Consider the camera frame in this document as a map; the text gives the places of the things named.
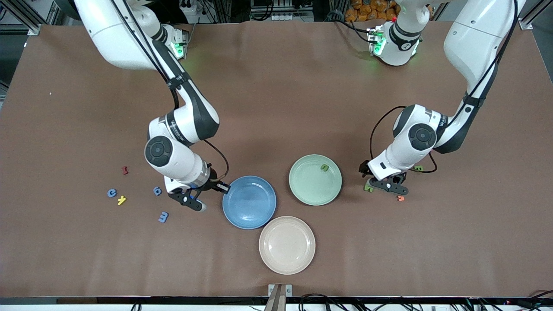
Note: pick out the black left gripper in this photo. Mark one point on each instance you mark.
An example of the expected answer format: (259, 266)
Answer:
(365, 168)

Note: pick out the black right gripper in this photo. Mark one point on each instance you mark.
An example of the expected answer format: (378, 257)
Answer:
(212, 184)

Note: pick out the green foam letter N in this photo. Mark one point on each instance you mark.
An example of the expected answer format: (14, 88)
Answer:
(368, 188)

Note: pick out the light green round plate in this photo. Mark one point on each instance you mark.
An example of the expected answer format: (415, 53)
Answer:
(315, 185)

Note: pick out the blue foam letter E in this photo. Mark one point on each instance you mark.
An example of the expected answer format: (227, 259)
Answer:
(163, 217)

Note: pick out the blue foam letter with loop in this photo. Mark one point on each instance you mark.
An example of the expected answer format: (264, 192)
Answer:
(154, 191)

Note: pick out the blue foam letter C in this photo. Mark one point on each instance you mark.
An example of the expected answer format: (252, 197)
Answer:
(109, 193)

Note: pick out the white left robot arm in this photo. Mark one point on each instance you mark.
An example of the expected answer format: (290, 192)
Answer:
(471, 39)

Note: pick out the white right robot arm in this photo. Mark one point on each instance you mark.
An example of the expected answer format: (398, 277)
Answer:
(121, 39)

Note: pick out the blue round plate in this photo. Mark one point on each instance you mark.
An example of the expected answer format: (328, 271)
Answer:
(249, 202)

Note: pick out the beige round plate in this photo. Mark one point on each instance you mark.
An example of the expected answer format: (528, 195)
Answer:
(287, 245)

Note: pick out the yellow foam letter Y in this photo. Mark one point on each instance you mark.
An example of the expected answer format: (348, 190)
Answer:
(122, 200)

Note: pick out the table covering sheet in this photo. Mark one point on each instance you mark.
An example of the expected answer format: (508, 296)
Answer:
(276, 108)

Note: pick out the pile of orange objects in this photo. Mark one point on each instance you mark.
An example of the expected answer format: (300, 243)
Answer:
(371, 8)

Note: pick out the white power strip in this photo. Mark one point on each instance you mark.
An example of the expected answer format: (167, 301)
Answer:
(291, 17)

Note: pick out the white socket strip with plugs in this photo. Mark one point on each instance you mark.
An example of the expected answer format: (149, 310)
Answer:
(190, 5)

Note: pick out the grey metal camera bracket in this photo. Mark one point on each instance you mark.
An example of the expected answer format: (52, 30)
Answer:
(280, 291)

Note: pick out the aluminium frame profile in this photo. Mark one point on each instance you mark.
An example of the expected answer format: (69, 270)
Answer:
(533, 19)
(30, 17)

